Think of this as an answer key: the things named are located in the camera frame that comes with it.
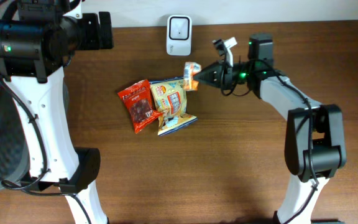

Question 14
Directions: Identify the grey plastic lattice basket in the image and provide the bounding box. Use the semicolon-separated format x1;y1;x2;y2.
0;67;79;191

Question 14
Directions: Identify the orange small carton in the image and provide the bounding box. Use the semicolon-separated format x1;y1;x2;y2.
183;62;201;91

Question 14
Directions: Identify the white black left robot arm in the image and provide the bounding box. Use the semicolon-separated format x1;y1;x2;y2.
0;0;114;223

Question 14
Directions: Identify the yellow chips bag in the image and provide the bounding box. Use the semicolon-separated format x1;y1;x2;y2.
149;77;198;136

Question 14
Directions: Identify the red snack packet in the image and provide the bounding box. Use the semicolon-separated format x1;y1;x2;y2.
118;80;162;134

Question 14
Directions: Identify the white barcode scanner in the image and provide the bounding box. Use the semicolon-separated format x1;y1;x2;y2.
166;15;192;56

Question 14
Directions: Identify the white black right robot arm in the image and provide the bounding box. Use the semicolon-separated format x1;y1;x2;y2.
194;34;347;223

